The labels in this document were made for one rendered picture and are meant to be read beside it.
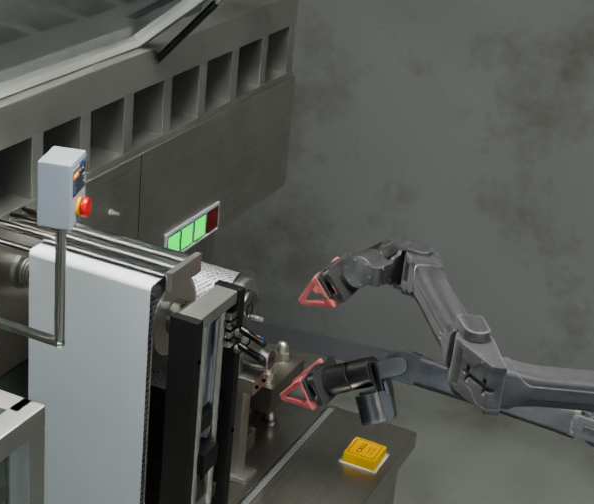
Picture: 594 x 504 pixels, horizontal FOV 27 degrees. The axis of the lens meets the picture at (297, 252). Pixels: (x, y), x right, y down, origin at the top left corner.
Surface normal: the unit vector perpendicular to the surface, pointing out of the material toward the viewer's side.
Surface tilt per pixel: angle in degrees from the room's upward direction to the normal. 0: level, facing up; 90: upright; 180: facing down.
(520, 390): 85
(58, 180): 90
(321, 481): 0
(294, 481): 0
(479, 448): 0
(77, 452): 90
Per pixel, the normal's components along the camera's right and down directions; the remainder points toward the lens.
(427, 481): 0.09, -0.91
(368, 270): -0.49, 0.23
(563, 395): 0.04, 0.33
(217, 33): 0.90, 0.25
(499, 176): -0.31, 0.36
